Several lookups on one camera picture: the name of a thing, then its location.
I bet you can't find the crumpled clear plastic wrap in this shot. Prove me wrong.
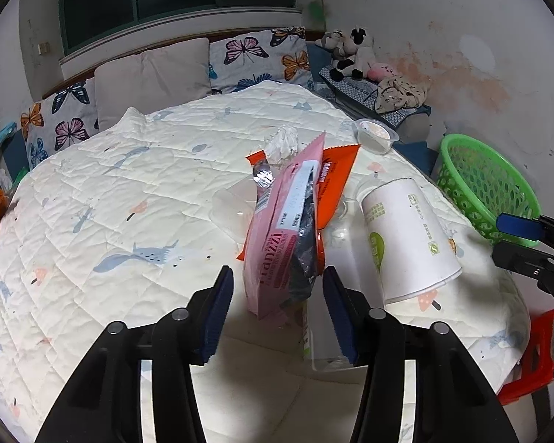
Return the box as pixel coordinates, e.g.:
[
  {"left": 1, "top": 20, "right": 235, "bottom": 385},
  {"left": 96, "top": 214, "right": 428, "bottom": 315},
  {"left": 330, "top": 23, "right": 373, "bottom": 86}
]
[{"left": 264, "top": 126, "right": 300, "bottom": 163}]

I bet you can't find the black and white cow plush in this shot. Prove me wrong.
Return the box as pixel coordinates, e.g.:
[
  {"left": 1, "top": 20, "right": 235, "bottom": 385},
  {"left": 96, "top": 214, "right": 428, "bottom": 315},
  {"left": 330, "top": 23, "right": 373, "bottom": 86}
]
[{"left": 329, "top": 27, "right": 375, "bottom": 81}]

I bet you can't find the clear plastic bottle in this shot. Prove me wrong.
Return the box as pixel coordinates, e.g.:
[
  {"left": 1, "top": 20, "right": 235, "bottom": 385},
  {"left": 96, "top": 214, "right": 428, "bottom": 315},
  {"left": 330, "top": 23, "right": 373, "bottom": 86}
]
[{"left": 301, "top": 302, "right": 367, "bottom": 372}]

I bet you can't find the pink snack packet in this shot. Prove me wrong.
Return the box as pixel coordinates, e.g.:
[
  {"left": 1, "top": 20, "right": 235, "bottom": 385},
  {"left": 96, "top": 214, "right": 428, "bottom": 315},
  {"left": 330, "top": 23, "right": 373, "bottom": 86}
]
[{"left": 242, "top": 133, "right": 328, "bottom": 321}]

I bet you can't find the dark window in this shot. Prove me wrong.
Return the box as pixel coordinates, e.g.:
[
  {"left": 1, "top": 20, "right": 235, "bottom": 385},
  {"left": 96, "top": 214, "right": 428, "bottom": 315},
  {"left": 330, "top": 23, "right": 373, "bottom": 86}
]
[{"left": 58, "top": 0, "right": 298, "bottom": 56}]

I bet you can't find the red plastic stool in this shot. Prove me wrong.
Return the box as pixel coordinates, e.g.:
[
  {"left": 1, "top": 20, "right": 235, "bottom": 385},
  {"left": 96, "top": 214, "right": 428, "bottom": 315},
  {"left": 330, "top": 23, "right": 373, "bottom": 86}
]
[{"left": 496, "top": 309, "right": 554, "bottom": 407}]

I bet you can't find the blue box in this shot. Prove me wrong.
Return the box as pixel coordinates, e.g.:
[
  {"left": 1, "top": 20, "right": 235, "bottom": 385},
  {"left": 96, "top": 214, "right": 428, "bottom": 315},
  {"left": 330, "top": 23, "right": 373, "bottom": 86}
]
[{"left": 0, "top": 122, "right": 31, "bottom": 181}]

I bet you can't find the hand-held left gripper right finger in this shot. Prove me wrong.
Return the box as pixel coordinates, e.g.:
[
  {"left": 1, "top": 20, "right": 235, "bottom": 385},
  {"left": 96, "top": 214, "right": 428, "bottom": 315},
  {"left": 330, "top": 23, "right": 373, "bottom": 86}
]
[{"left": 322, "top": 265, "right": 520, "bottom": 443}]

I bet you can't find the striped grey plush toy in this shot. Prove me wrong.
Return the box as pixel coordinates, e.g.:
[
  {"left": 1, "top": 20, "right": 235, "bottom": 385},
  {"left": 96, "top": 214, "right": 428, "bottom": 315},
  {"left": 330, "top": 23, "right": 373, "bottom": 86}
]
[{"left": 315, "top": 31, "right": 347, "bottom": 51}]

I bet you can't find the orange snack packet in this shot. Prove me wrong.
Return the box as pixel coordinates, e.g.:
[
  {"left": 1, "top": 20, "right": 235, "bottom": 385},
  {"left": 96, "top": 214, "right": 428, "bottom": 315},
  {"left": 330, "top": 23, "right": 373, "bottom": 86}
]
[{"left": 237, "top": 144, "right": 362, "bottom": 282}]

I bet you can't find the pink plush toy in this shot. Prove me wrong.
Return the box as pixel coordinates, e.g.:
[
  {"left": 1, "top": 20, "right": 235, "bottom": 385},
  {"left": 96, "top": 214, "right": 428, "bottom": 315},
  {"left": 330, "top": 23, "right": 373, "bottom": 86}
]
[{"left": 368, "top": 61, "right": 396, "bottom": 80}]

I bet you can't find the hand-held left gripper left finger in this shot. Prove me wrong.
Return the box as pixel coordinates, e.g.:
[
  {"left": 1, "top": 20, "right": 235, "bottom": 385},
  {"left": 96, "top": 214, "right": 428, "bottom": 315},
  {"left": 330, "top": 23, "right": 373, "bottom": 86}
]
[{"left": 34, "top": 265, "right": 235, "bottom": 443}]

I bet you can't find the blue patterned mat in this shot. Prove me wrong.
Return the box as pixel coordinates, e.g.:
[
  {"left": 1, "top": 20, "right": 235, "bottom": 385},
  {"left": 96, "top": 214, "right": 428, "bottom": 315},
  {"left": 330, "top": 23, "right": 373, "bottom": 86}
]
[{"left": 318, "top": 65, "right": 432, "bottom": 125}]

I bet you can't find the clear square plastic container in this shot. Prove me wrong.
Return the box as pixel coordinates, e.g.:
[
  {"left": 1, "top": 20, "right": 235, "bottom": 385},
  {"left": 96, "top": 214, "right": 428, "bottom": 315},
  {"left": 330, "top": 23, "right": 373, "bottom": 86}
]
[{"left": 209, "top": 180, "right": 259, "bottom": 245}]

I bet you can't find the clear plastic cup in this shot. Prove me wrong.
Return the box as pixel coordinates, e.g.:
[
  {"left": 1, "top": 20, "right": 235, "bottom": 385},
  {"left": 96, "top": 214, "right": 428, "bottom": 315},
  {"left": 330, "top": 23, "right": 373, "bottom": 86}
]
[{"left": 355, "top": 119, "right": 400, "bottom": 155}]

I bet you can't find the butterfly print pillow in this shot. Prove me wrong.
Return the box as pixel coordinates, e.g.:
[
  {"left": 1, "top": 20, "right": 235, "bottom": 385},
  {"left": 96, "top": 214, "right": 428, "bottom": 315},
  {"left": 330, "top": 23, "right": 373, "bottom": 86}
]
[
  {"left": 20, "top": 78, "right": 100, "bottom": 170},
  {"left": 208, "top": 26, "right": 315, "bottom": 94}
]

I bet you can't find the white paper cup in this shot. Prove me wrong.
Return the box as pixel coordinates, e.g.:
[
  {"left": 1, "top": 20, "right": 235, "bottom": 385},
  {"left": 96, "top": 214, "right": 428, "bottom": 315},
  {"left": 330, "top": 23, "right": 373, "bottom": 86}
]
[{"left": 358, "top": 178, "right": 463, "bottom": 306}]

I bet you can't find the beige pillow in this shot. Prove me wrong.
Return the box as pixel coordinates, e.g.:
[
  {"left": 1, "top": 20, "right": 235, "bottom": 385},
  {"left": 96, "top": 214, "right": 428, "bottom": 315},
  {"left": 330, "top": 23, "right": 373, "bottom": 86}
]
[{"left": 93, "top": 37, "right": 212, "bottom": 131}]

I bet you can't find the green plastic basket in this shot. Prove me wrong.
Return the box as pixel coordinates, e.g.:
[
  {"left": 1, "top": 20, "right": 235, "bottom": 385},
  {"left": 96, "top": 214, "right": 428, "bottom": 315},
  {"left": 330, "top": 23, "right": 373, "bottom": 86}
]
[{"left": 436, "top": 134, "right": 542, "bottom": 247}]

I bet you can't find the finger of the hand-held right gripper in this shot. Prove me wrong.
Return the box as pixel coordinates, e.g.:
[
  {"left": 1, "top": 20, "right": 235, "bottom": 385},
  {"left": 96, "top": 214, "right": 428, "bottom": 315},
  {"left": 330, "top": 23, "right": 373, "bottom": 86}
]
[
  {"left": 496, "top": 212, "right": 554, "bottom": 255},
  {"left": 491, "top": 240, "right": 554, "bottom": 283}
]

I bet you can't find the spotted beige cloth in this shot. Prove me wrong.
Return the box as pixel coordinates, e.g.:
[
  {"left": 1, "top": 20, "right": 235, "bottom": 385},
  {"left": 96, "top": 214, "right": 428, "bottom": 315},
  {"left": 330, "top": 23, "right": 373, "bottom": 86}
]
[{"left": 375, "top": 74, "right": 428, "bottom": 114}]

